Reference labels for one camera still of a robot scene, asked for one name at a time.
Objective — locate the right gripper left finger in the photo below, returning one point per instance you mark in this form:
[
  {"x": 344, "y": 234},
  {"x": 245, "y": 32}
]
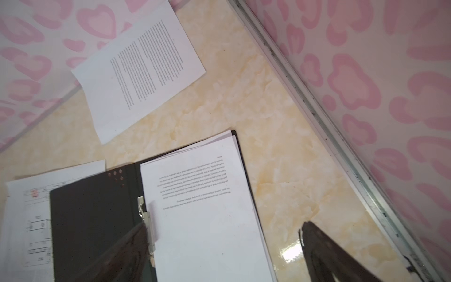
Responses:
[{"x": 124, "y": 260}]

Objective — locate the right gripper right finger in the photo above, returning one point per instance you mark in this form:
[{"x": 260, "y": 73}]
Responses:
[{"x": 328, "y": 262}]

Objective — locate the orange and black folder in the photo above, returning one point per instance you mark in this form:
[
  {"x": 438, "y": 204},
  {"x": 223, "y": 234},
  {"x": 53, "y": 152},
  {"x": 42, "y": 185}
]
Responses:
[{"x": 90, "y": 215}]

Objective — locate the diagram paper sheet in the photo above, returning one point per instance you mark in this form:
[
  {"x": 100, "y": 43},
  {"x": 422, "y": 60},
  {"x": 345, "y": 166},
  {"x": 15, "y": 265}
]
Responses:
[{"x": 26, "y": 233}]

